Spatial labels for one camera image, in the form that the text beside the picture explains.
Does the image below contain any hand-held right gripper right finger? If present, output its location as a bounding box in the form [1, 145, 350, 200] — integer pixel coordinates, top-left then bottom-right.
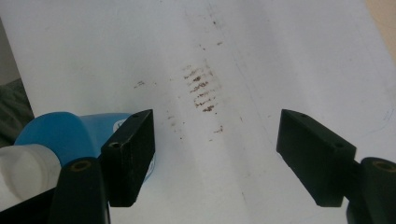
[276, 108, 358, 208]

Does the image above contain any blue bottle with white cap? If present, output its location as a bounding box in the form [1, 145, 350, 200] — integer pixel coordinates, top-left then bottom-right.
[0, 111, 156, 213]

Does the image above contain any dark green cloth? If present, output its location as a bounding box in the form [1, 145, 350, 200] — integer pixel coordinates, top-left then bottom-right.
[0, 77, 35, 149]

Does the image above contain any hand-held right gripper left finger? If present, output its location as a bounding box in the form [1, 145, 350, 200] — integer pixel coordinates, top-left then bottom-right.
[100, 108, 156, 208]

